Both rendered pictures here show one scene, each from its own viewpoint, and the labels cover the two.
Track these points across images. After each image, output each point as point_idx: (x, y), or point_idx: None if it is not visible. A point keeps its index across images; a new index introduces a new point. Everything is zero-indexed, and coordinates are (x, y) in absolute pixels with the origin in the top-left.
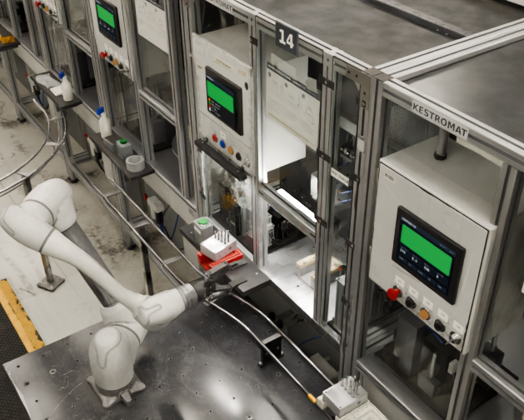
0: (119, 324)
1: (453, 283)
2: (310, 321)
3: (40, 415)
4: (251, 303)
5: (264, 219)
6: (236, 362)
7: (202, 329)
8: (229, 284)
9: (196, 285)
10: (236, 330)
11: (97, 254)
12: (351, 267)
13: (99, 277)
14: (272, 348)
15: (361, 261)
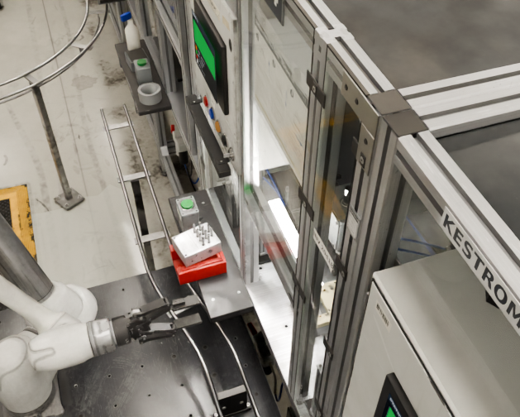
0: (37, 332)
1: None
2: (285, 387)
3: None
4: (236, 316)
5: (254, 230)
6: (187, 404)
7: (163, 340)
8: (174, 323)
9: (116, 325)
10: (204, 352)
11: (11, 241)
12: (327, 376)
13: None
14: (233, 403)
15: (340, 380)
